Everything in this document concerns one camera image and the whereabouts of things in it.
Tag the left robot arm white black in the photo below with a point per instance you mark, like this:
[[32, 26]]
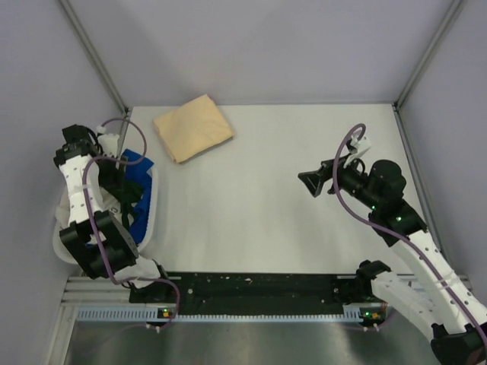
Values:
[[97, 241]]

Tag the folded beige t shirt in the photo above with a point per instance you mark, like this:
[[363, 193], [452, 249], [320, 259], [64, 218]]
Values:
[[192, 129]]

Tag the grey slotted cable duct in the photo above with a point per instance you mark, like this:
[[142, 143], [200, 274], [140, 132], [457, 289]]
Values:
[[153, 314]]

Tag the white plastic laundry basket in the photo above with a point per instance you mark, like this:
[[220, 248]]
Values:
[[141, 233]]

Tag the white and green t shirt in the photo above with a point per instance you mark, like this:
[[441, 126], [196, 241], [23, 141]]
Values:
[[121, 203]]

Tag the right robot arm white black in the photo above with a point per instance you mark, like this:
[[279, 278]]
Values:
[[448, 315]]

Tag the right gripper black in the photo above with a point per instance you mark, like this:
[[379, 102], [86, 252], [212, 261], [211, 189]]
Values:
[[313, 179]]

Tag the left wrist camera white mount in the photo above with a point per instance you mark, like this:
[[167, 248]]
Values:
[[109, 142]]

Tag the blue t shirt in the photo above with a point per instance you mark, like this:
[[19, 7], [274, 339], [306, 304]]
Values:
[[137, 160]]

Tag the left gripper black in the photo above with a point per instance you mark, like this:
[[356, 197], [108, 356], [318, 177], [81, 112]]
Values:
[[114, 179]]

